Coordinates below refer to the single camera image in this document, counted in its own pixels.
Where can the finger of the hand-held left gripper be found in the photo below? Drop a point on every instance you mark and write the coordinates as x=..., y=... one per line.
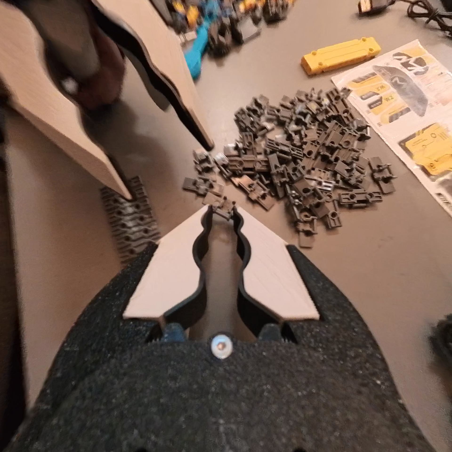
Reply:
x=42, y=99
x=159, y=46

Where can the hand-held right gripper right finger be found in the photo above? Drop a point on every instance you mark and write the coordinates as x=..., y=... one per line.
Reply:
x=279, y=282

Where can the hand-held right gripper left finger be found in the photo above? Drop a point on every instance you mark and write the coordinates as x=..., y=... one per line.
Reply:
x=166, y=282

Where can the assembled grey track strip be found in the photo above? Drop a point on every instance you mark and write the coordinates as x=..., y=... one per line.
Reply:
x=134, y=226

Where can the single grey track link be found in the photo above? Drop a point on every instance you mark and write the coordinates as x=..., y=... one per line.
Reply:
x=223, y=212

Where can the pile of grey track links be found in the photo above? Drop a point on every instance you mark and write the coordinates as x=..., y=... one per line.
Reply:
x=300, y=159

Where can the light blue plastic tool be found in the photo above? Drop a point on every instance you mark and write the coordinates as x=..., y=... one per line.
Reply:
x=196, y=56

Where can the heap of mixed toy bricks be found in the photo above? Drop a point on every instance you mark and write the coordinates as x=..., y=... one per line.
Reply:
x=247, y=21

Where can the yellow brick panel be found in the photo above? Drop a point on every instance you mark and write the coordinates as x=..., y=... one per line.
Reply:
x=339, y=56

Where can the yellow grey sticker sheet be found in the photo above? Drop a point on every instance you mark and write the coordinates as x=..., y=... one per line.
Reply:
x=406, y=116

